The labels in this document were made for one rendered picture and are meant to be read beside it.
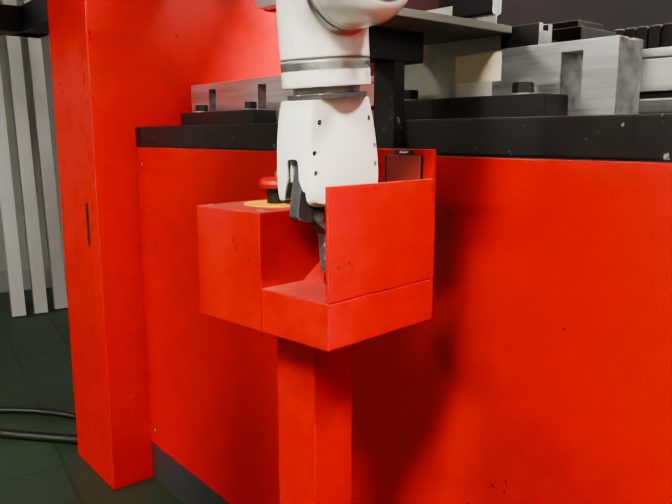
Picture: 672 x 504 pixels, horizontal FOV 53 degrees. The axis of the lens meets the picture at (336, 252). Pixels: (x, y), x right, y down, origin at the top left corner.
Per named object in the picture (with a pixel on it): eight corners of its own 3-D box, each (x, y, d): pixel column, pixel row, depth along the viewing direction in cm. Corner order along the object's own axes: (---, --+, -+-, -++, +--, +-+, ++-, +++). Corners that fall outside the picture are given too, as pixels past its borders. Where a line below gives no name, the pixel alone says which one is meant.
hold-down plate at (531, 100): (373, 121, 104) (373, 102, 104) (398, 122, 107) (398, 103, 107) (543, 117, 81) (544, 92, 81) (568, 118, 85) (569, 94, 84)
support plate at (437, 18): (275, 30, 88) (275, 22, 88) (415, 46, 105) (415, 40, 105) (368, 10, 75) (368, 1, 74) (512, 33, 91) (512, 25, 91)
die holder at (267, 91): (192, 126, 160) (190, 85, 158) (214, 127, 164) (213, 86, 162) (324, 124, 122) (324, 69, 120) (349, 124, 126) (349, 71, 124)
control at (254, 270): (199, 313, 75) (193, 148, 72) (304, 289, 86) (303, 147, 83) (328, 352, 61) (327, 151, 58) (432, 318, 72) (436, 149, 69)
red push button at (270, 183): (251, 209, 74) (250, 176, 73) (278, 206, 77) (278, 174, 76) (275, 212, 71) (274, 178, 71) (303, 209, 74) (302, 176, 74)
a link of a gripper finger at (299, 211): (306, 132, 63) (339, 166, 67) (270, 201, 61) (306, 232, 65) (315, 132, 63) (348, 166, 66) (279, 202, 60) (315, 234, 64)
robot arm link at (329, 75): (327, 63, 69) (329, 93, 70) (261, 64, 63) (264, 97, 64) (391, 57, 64) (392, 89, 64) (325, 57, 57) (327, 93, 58)
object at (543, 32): (425, 59, 104) (426, 39, 103) (438, 60, 106) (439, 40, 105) (538, 46, 89) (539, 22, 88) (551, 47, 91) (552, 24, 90)
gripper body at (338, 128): (335, 84, 70) (340, 191, 72) (259, 87, 63) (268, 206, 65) (391, 80, 65) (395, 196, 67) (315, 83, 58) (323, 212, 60)
